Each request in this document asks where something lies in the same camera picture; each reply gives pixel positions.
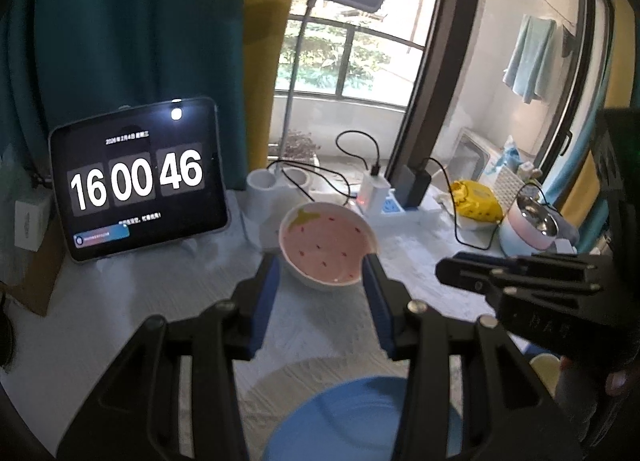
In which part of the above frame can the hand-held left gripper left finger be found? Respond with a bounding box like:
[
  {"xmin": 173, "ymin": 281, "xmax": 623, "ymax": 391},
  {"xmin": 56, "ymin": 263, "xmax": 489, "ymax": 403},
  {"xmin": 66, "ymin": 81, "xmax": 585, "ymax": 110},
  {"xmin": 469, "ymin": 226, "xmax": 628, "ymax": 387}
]
[{"xmin": 55, "ymin": 253, "xmax": 282, "ymax": 461}]

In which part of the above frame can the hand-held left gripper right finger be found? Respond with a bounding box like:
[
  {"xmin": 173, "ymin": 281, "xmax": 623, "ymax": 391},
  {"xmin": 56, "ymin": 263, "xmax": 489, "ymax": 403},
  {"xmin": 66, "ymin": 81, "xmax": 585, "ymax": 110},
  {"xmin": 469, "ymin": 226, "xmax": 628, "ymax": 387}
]
[{"xmin": 362, "ymin": 252, "xmax": 583, "ymax": 461}]

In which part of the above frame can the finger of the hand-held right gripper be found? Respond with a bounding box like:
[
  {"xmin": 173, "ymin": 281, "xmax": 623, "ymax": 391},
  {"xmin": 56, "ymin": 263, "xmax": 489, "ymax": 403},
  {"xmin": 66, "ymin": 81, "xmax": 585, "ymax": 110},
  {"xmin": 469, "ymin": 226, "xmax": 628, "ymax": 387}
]
[
  {"xmin": 435, "ymin": 255, "xmax": 602, "ymax": 300},
  {"xmin": 451, "ymin": 250, "xmax": 607, "ymax": 278}
]

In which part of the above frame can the beige bowl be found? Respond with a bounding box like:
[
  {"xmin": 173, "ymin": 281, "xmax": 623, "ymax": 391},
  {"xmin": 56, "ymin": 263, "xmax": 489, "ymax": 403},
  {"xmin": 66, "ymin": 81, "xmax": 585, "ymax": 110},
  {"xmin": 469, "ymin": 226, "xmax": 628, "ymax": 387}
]
[{"xmin": 530, "ymin": 353, "xmax": 559, "ymax": 394}]

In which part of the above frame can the pink strawberry bowl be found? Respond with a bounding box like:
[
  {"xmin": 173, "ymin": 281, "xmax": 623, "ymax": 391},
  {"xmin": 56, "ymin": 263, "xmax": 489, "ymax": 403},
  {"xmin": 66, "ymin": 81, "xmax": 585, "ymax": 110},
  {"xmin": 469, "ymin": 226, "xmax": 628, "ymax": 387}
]
[{"xmin": 278, "ymin": 202, "xmax": 379, "ymax": 292}]

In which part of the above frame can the blue plate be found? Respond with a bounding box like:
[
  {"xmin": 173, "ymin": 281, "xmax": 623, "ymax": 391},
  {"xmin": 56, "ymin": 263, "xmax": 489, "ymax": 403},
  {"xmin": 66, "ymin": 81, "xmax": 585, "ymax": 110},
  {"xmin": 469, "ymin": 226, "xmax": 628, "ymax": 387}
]
[{"xmin": 261, "ymin": 376, "xmax": 463, "ymax": 461}]

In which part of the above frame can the person's right hand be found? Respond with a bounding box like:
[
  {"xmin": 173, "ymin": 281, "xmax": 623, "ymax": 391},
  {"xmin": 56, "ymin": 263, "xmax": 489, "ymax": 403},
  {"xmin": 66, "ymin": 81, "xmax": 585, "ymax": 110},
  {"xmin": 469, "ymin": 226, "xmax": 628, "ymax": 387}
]
[{"xmin": 605, "ymin": 366, "xmax": 640, "ymax": 398}]

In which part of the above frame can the light blue bowl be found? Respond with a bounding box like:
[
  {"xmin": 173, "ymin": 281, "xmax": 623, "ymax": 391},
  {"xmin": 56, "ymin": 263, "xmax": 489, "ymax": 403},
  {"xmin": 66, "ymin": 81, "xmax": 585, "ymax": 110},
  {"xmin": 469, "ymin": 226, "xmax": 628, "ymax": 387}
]
[{"xmin": 499, "ymin": 213, "xmax": 561, "ymax": 255}]

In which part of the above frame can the yellow curtain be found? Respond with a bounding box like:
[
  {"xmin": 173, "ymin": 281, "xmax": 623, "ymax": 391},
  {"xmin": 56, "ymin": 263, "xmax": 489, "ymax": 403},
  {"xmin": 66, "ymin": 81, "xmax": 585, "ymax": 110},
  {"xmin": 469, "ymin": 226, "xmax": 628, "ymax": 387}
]
[
  {"xmin": 565, "ymin": 151, "xmax": 601, "ymax": 222},
  {"xmin": 242, "ymin": 0, "xmax": 293, "ymax": 192}
]

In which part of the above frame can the white mesh basket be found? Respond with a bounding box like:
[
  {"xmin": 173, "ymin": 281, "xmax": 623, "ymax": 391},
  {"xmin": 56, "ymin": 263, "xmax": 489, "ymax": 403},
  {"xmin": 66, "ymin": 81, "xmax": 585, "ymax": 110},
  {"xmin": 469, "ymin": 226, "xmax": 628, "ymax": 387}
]
[{"xmin": 492, "ymin": 166, "xmax": 531, "ymax": 209}]

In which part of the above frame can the white power strip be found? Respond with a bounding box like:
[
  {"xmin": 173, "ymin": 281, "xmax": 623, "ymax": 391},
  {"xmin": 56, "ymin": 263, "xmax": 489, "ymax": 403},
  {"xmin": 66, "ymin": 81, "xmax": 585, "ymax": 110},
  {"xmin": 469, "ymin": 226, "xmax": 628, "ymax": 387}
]
[{"xmin": 350, "ymin": 186, "xmax": 443, "ymax": 226}]

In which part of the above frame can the black power adapter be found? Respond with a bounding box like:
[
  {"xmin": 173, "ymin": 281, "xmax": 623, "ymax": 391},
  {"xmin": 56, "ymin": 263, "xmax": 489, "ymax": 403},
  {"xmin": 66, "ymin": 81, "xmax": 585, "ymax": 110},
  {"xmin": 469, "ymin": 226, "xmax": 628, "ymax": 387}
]
[{"xmin": 397, "ymin": 164, "xmax": 432, "ymax": 208}]

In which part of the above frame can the white charger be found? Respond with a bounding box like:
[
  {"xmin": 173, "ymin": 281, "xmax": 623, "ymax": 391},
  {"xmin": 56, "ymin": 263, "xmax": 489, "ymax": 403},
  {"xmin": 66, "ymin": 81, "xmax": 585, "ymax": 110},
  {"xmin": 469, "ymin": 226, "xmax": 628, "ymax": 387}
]
[{"xmin": 358, "ymin": 172, "xmax": 392, "ymax": 216}]

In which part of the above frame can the blue white packet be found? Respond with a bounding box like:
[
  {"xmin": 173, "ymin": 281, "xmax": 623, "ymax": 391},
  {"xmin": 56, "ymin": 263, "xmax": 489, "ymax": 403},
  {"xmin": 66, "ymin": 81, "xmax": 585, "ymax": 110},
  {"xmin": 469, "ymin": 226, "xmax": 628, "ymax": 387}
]
[{"xmin": 487, "ymin": 136, "xmax": 521, "ymax": 176}]

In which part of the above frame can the potted plant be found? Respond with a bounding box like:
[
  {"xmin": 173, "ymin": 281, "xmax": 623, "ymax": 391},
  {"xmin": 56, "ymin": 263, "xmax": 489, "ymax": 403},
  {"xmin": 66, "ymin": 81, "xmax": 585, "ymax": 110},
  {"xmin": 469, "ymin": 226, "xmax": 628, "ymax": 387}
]
[{"xmin": 282, "ymin": 128, "xmax": 322, "ymax": 166}]

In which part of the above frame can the tablet with clock display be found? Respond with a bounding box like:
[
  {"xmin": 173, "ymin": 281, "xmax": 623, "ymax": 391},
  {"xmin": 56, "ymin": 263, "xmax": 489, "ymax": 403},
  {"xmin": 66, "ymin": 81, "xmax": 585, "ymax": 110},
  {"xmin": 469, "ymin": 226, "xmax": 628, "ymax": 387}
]
[{"xmin": 48, "ymin": 96, "xmax": 232, "ymax": 263}]

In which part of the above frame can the light blue hanging towel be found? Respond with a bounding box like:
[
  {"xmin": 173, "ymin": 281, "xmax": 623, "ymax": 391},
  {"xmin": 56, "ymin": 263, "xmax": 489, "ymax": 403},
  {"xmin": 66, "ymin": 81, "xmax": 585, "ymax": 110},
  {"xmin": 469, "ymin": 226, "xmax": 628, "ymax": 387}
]
[{"xmin": 502, "ymin": 14, "xmax": 557, "ymax": 104}]

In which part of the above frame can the cardboard box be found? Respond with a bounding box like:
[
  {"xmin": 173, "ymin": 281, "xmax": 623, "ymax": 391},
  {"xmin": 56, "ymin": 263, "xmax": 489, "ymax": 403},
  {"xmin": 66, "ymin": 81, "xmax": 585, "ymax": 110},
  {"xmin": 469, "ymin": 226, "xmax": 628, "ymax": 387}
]
[{"xmin": 0, "ymin": 228, "xmax": 66, "ymax": 317}]

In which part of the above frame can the small white box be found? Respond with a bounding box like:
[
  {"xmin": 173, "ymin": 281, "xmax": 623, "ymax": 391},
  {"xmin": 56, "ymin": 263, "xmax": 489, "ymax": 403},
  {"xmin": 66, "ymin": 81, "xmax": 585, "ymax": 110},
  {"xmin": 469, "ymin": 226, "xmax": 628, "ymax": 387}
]
[{"xmin": 14, "ymin": 198, "xmax": 52, "ymax": 249}]

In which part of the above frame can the balcony railing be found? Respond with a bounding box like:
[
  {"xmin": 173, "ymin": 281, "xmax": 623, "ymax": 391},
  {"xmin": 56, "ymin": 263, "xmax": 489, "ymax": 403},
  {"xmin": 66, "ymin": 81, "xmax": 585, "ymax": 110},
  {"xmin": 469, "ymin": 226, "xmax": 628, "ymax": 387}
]
[{"xmin": 287, "ymin": 16, "xmax": 426, "ymax": 96}]

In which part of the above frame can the black adapter cable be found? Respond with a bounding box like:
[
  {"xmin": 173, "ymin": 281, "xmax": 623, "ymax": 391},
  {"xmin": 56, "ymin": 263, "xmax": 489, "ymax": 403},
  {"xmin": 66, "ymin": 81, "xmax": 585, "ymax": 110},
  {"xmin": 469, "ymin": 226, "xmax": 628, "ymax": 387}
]
[{"xmin": 422, "ymin": 157, "xmax": 546, "ymax": 249}]

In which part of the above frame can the black lamp cable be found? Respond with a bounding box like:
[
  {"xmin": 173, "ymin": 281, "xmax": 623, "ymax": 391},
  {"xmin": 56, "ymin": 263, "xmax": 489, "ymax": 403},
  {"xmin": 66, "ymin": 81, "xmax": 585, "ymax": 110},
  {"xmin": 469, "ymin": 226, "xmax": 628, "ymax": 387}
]
[{"xmin": 267, "ymin": 161, "xmax": 358, "ymax": 206}]

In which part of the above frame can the black charger cable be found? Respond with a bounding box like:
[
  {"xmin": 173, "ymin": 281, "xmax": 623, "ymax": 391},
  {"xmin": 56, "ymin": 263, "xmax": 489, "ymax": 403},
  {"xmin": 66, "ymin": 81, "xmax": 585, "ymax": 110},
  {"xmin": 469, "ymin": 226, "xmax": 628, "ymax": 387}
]
[{"xmin": 336, "ymin": 130, "xmax": 382, "ymax": 176}]

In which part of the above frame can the dark sliding door frame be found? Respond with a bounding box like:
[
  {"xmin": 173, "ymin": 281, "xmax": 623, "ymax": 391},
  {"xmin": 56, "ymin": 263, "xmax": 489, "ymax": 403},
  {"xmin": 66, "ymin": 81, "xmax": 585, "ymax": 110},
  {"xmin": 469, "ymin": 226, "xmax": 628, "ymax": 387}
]
[{"xmin": 387, "ymin": 0, "xmax": 488, "ymax": 192}]

